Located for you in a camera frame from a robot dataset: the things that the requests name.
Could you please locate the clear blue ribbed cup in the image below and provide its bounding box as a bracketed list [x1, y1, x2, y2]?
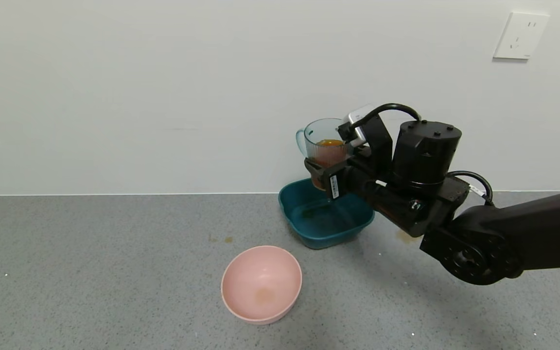
[296, 118, 354, 191]

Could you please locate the pink round bowl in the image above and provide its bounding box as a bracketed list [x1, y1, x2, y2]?
[221, 245, 303, 325]

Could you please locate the teal square plastic basin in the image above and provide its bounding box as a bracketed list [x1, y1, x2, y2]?
[279, 178, 375, 250]

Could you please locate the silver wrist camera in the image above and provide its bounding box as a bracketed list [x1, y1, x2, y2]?
[337, 110, 376, 148]

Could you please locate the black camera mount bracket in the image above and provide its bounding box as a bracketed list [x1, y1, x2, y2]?
[360, 116, 394, 178]

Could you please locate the black camera cable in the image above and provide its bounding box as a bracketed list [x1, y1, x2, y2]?
[350, 103, 495, 206]

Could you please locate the white wall socket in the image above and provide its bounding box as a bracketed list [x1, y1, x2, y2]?
[493, 12, 550, 61]

